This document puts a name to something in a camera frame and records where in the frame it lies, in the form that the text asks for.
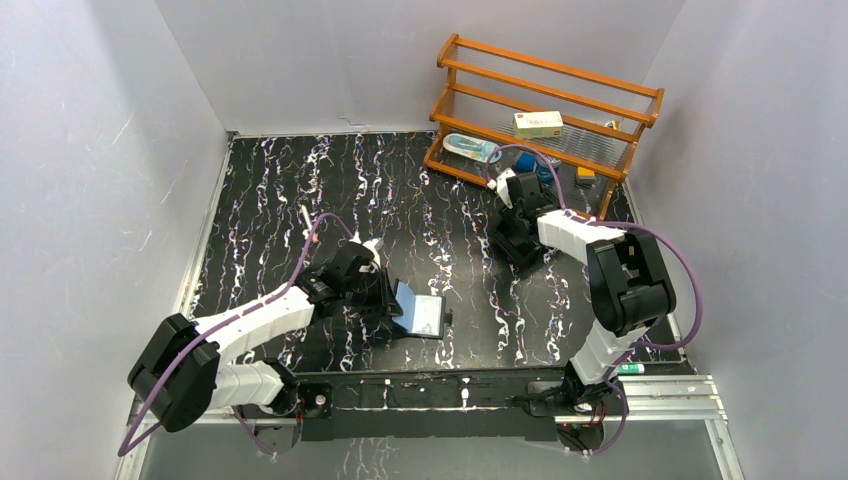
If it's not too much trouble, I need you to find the white blue packaged item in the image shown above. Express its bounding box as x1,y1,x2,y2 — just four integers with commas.
442,133,502,163

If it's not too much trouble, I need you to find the small pen on table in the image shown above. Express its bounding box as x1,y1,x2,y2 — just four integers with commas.
300,204,318,244

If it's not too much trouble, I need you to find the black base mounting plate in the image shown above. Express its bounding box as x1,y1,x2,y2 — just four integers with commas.
235,367,627,444

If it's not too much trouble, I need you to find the black tray with cards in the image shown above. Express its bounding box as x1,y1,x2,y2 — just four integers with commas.
489,214,545,270

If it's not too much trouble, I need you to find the green white marker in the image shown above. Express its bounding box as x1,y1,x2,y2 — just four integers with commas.
617,363,646,375

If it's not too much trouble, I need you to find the aluminium frame rail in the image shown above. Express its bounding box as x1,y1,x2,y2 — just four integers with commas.
127,376,729,429

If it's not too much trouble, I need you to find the black leather card holder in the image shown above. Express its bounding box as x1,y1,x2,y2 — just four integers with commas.
393,279,452,339

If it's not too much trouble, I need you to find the blue round container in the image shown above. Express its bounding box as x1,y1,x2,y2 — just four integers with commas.
535,157,561,184

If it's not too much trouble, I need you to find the orange wooden shelf rack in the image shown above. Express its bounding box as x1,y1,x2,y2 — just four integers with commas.
423,33,665,218

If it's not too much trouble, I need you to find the white cardboard box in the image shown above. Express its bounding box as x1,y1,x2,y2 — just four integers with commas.
513,111,564,139

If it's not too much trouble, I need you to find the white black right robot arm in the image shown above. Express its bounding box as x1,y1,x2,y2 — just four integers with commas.
489,169,676,414

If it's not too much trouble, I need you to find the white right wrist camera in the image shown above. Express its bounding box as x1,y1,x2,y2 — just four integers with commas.
487,168,516,209

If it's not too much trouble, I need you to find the small blue cube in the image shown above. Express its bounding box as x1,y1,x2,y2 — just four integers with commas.
513,152,537,173

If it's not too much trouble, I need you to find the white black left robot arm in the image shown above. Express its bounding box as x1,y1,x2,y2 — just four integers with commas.
128,238,402,432

